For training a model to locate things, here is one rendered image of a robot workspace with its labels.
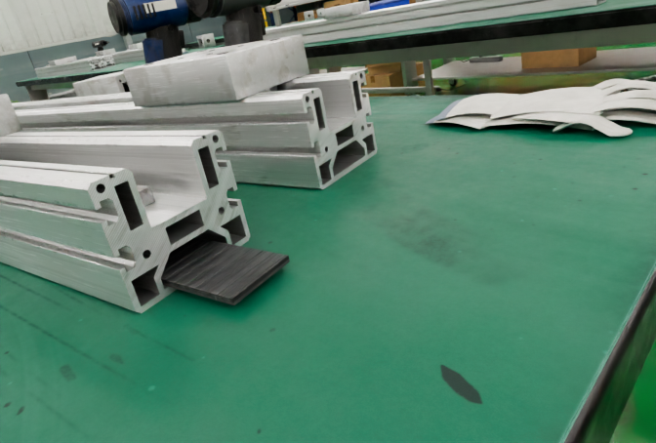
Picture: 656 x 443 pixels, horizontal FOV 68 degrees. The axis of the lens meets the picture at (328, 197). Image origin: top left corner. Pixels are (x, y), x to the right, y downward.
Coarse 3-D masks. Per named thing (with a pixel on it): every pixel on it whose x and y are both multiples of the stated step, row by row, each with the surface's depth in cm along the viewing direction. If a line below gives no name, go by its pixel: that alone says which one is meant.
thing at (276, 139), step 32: (96, 96) 74; (128, 96) 67; (256, 96) 44; (288, 96) 41; (320, 96) 42; (352, 96) 46; (32, 128) 71; (64, 128) 65; (96, 128) 61; (128, 128) 56; (160, 128) 53; (192, 128) 50; (224, 128) 47; (256, 128) 44; (288, 128) 42; (320, 128) 43; (352, 128) 46; (256, 160) 46; (288, 160) 44; (320, 160) 43; (352, 160) 48
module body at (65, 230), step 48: (0, 144) 50; (48, 144) 43; (96, 144) 38; (144, 144) 35; (192, 144) 32; (0, 192) 34; (48, 192) 29; (96, 192) 27; (144, 192) 34; (192, 192) 34; (0, 240) 39; (48, 240) 35; (96, 240) 28; (144, 240) 29; (240, 240) 36; (96, 288) 31; (144, 288) 31
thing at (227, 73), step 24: (216, 48) 57; (240, 48) 47; (264, 48) 46; (288, 48) 49; (144, 72) 50; (168, 72) 48; (192, 72) 46; (216, 72) 44; (240, 72) 44; (264, 72) 46; (288, 72) 49; (144, 96) 51; (168, 96) 49; (192, 96) 47; (216, 96) 45; (240, 96) 44
